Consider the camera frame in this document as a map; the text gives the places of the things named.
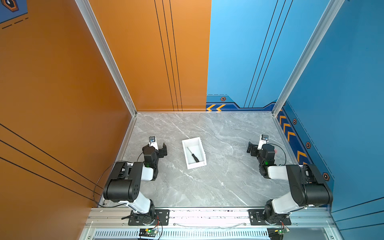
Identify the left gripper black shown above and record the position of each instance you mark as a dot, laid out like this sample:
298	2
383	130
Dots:
162	152

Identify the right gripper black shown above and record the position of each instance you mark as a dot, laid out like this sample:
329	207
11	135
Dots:
254	149

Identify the black handled screwdriver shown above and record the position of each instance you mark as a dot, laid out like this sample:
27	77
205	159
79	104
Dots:
193	155

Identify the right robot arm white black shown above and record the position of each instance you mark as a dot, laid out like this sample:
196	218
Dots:
307	187

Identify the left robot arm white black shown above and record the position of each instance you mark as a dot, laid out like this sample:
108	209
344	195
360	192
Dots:
124	182

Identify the white plastic bin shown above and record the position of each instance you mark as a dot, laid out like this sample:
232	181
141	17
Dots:
195	145

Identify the left green circuit board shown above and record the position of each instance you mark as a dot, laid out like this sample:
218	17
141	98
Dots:
148	234

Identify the green circuit board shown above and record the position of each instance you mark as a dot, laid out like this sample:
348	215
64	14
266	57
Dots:
148	234
278	234

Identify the right green circuit board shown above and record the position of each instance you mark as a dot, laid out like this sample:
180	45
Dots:
278	234

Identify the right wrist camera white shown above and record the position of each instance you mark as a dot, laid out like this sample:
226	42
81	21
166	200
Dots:
263	140

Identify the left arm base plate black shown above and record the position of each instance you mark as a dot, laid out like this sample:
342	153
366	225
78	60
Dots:
158	216

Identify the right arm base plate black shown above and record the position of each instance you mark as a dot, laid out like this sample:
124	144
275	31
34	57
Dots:
259	217

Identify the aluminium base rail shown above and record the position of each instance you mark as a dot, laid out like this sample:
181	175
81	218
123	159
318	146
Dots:
216	223

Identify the aluminium corner post right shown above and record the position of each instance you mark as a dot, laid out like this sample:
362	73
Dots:
318	34

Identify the aluminium corner post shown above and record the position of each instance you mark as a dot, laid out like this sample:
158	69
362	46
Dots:
318	34
101	42

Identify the aluminium corner post left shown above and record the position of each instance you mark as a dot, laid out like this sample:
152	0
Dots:
101	42

